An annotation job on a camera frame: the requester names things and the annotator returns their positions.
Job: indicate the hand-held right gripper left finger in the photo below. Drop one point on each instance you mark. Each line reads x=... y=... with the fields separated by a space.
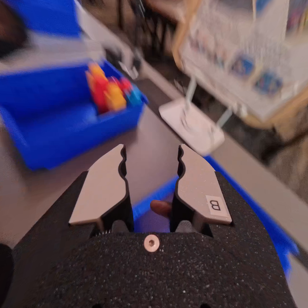
x=101 y=190

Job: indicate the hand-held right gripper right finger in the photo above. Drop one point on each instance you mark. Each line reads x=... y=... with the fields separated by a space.
x=199 y=187

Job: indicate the blue plastic bin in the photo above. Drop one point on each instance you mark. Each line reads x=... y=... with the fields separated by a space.
x=48 y=16
x=142 y=209
x=60 y=134

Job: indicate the cluster of plastic block towers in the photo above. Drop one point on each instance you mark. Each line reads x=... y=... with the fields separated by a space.
x=113 y=96

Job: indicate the person's right hand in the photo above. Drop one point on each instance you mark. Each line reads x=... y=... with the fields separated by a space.
x=160 y=208

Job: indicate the instruction poster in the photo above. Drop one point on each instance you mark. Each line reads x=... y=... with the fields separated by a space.
x=240 y=48

